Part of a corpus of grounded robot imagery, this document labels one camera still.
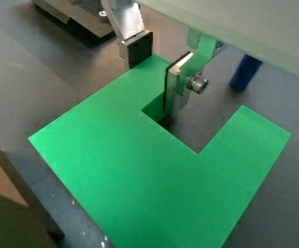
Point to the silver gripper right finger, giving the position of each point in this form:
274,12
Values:
184,79

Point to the green U-shaped block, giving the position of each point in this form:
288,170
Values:
156,194

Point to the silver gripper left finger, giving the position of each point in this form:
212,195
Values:
134,37

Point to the blue peg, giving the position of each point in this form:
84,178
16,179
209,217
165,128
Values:
245,73

